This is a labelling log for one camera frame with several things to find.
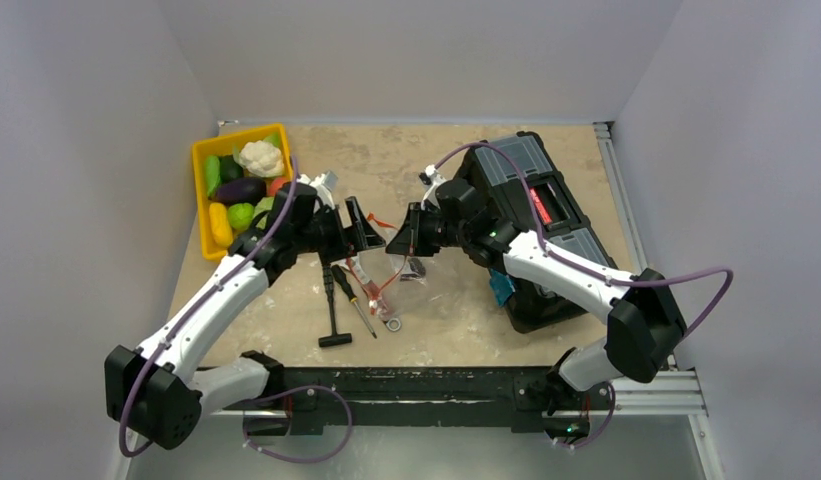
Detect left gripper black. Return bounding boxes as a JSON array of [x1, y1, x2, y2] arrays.
[[293, 196, 383, 264]]

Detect small dark red toy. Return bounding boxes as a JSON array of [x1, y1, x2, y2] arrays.
[[408, 257, 426, 279]]

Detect clear zip top bag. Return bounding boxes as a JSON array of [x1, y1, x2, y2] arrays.
[[339, 249, 444, 325]]

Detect bright green cabbage toy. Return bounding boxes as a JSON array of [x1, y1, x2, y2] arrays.
[[227, 203, 255, 231]]

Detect red peach toy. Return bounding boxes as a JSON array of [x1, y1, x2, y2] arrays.
[[266, 177, 290, 197]]

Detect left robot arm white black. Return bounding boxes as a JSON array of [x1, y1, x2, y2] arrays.
[[104, 181, 386, 457]]

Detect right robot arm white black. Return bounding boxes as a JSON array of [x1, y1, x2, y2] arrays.
[[386, 179, 687, 407]]

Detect black yellow screwdriver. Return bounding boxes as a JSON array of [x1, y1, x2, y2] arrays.
[[330, 265, 377, 339]]

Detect red adjustable wrench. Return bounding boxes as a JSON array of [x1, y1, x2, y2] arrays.
[[345, 257, 402, 333]]

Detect pale green cabbage toy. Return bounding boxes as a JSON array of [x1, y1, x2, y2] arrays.
[[251, 197, 275, 229]]

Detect purple eggplant toy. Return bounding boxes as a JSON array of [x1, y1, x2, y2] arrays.
[[212, 177, 267, 206]]

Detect white cauliflower toy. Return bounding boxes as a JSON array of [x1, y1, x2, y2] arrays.
[[238, 140, 285, 178]]

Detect black toolbox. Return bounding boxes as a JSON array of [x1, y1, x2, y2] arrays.
[[454, 131, 617, 334]]

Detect yellow corn toy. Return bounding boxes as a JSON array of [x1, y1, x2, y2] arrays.
[[208, 202, 234, 249]]

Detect yellow plastic tray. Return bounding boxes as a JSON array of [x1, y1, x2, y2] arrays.
[[191, 123, 292, 262]]

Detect green pepper toy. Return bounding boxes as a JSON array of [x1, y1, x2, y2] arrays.
[[203, 155, 222, 199]]

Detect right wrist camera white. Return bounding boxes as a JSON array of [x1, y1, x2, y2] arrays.
[[419, 164, 446, 210]]

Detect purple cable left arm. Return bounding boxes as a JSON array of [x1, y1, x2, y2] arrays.
[[117, 154, 300, 460]]

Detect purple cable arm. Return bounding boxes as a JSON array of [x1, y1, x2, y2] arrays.
[[433, 140, 736, 343], [117, 154, 300, 460]]

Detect black T-handle tool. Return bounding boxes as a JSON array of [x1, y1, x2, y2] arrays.
[[318, 263, 353, 348]]

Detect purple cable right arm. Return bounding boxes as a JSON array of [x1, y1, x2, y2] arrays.
[[433, 140, 736, 343]]

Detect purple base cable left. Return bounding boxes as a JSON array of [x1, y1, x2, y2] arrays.
[[242, 386, 354, 466]]

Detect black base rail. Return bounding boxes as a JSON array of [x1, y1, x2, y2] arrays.
[[231, 366, 613, 440]]

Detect aluminium frame rail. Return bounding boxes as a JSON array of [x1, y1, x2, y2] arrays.
[[122, 121, 727, 480]]

